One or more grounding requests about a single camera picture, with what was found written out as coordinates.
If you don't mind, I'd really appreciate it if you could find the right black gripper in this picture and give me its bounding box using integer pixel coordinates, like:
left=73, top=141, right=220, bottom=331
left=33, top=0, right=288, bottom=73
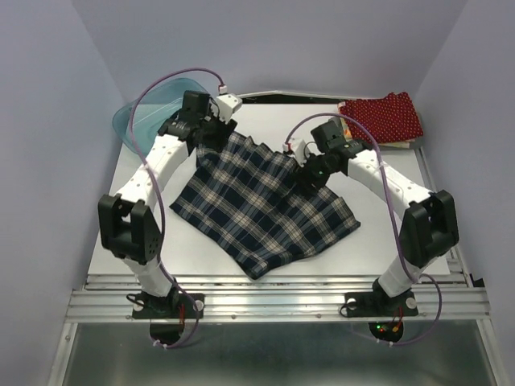
left=288, top=150, right=337, bottom=197

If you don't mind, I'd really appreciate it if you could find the red polka dot skirt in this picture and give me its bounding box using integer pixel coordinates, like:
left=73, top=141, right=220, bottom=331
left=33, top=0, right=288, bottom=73
left=338, top=92, right=423, bottom=145

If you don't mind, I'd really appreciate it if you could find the navy plaid skirt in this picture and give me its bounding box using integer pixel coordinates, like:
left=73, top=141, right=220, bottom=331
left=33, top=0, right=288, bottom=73
left=171, top=133, right=361, bottom=280

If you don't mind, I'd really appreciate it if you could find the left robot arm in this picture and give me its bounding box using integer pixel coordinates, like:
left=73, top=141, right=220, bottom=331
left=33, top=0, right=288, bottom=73
left=98, top=91, right=242, bottom=319

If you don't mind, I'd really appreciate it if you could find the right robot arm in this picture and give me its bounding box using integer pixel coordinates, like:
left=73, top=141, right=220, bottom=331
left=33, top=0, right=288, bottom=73
left=283, top=120, right=459, bottom=318

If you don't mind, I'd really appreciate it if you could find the teal plastic basket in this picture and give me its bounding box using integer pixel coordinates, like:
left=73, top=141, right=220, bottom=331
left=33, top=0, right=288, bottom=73
left=112, top=78, right=207, bottom=156

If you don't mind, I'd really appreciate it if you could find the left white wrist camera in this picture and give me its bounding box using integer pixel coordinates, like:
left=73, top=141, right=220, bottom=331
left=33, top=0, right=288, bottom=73
left=211, top=93, right=243, bottom=123

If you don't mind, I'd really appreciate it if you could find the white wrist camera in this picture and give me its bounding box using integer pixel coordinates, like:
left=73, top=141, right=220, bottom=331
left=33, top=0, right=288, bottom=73
left=211, top=93, right=243, bottom=123
left=282, top=138, right=312, bottom=167

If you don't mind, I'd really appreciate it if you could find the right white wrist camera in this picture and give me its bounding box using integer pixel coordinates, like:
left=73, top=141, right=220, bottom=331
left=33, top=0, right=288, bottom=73
left=282, top=138, right=312, bottom=167

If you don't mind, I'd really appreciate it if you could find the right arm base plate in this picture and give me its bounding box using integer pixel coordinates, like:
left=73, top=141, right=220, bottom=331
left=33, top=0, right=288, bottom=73
left=339, top=291, right=418, bottom=318

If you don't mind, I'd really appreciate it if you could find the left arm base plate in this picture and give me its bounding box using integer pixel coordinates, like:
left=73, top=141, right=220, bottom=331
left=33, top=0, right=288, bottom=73
left=126, top=291, right=204, bottom=320

